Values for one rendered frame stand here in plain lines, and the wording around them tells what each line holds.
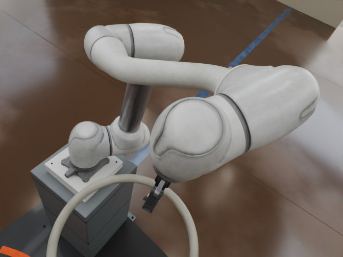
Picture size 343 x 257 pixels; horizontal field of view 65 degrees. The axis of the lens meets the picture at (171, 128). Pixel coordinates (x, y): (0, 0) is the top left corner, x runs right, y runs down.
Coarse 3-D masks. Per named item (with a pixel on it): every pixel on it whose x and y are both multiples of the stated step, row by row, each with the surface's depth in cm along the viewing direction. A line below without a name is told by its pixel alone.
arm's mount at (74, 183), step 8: (64, 152) 143; (56, 160) 139; (112, 160) 146; (120, 160) 148; (48, 168) 136; (56, 168) 136; (64, 168) 137; (104, 168) 142; (112, 168) 143; (56, 176) 137; (64, 176) 134; (72, 176) 135; (96, 176) 138; (104, 176) 139; (64, 184) 136; (72, 184) 132; (80, 184) 133; (88, 184) 134; (72, 192) 136
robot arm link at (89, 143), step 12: (72, 132) 123; (84, 132) 121; (96, 132) 123; (72, 144) 122; (84, 144) 120; (96, 144) 123; (108, 144) 128; (72, 156) 127; (84, 156) 125; (96, 156) 128; (108, 156) 133; (84, 168) 133
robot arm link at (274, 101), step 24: (96, 48) 71; (120, 48) 69; (120, 72) 62; (144, 72) 59; (168, 72) 56; (192, 72) 54; (216, 72) 50; (240, 72) 43; (264, 72) 42; (288, 72) 41; (240, 96) 38; (264, 96) 38; (288, 96) 39; (312, 96) 40; (264, 120) 38; (288, 120) 39; (264, 144) 41
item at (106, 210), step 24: (120, 168) 150; (48, 192) 141; (96, 192) 139; (120, 192) 155; (48, 216) 180; (72, 216) 141; (96, 216) 142; (120, 216) 189; (72, 240) 180; (96, 240) 171
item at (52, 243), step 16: (112, 176) 93; (128, 176) 94; (144, 176) 95; (80, 192) 90; (64, 208) 88; (192, 224) 91; (48, 240) 85; (192, 240) 90; (48, 256) 83; (192, 256) 88
